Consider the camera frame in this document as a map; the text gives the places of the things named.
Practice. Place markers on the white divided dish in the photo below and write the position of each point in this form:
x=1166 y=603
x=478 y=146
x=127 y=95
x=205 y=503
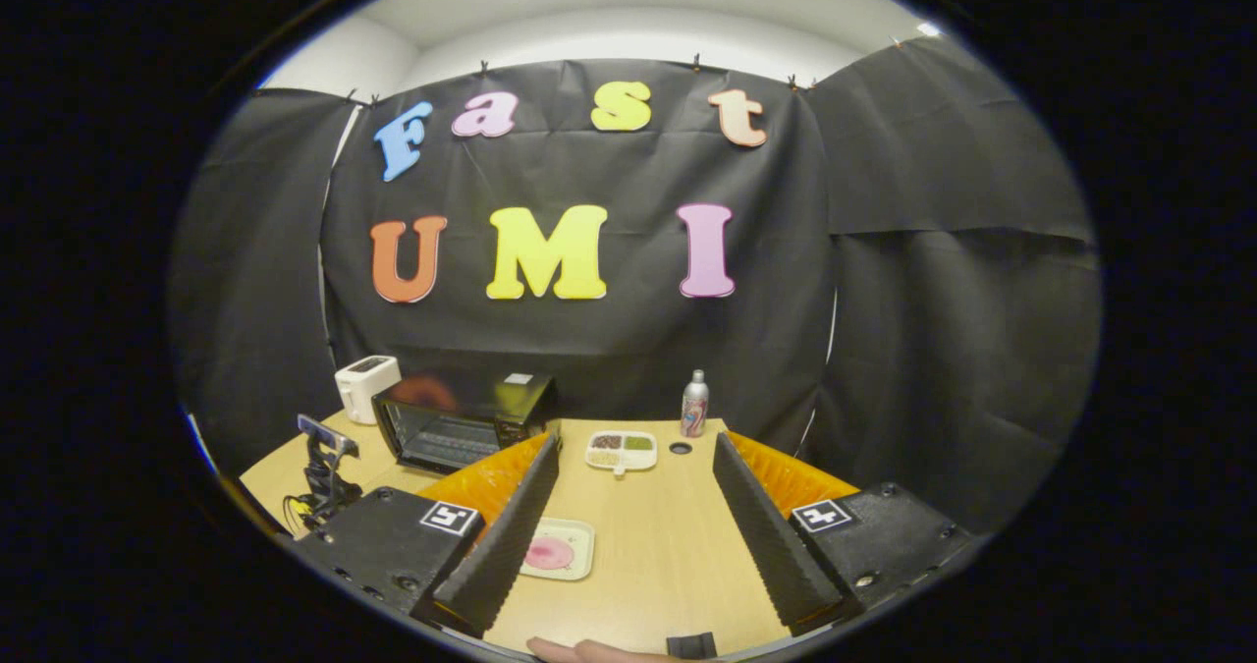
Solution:
x=622 y=450

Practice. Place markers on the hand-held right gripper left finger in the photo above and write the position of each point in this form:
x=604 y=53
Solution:
x=511 y=535

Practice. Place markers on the row of black cloth clips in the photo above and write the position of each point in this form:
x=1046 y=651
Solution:
x=696 y=61

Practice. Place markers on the black backdrop cloth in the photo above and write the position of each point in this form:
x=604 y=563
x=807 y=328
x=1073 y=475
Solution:
x=609 y=329

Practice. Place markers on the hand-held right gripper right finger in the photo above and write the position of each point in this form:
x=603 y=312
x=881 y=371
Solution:
x=771 y=535

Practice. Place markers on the white plate with pink food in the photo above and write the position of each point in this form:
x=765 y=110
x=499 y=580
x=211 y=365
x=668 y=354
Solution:
x=555 y=551

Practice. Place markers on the black electric oven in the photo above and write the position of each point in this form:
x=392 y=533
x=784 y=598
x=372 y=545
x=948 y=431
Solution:
x=462 y=417

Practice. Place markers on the white toaster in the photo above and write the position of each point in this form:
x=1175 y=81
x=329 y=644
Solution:
x=365 y=386

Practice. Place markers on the silver bottle with red label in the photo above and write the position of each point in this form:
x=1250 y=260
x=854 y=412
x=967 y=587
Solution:
x=694 y=406

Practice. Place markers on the small ceiling light panel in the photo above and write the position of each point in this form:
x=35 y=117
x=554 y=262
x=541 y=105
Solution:
x=928 y=29

